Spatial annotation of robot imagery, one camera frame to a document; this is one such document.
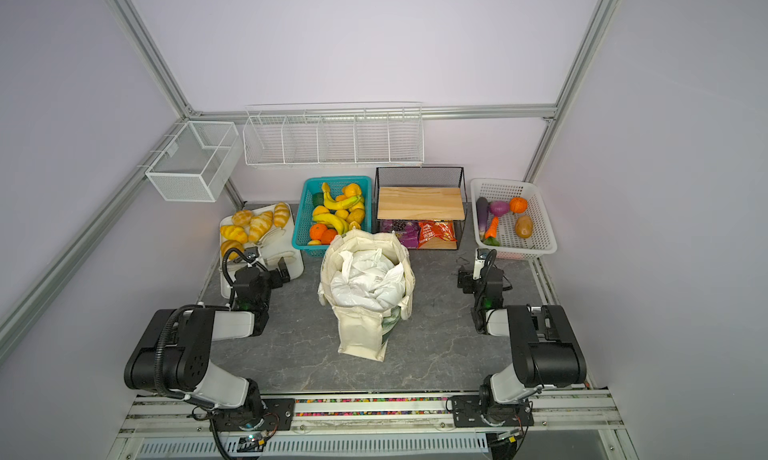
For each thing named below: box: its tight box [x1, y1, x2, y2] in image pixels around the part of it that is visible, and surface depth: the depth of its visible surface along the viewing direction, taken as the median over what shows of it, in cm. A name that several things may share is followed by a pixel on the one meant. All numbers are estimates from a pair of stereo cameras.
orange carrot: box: [486, 216, 499, 239], surface depth 110 cm
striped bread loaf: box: [248, 211, 273, 244], surface depth 111 cm
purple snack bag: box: [380, 219, 420, 249], surface depth 107 cm
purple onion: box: [489, 200, 510, 217], surface depth 114 cm
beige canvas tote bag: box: [318, 229, 415, 362], surface depth 78 cm
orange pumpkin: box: [509, 197, 529, 214], surface depth 116 cm
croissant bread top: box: [232, 210, 253, 227], surface depth 114 cm
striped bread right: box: [273, 201, 291, 229], surface depth 117 cm
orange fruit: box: [342, 183, 362, 197], surface depth 115 cm
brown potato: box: [515, 215, 533, 239], surface depth 110 cm
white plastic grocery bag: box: [330, 248, 406, 311], surface depth 79 cm
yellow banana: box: [322, 182, 362, 210], surface depth 117 cm
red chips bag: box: [418, 220, 458, 248], surface depth 107 cm
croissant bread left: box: [220, 225, 248, 244], surface depth 110 cm
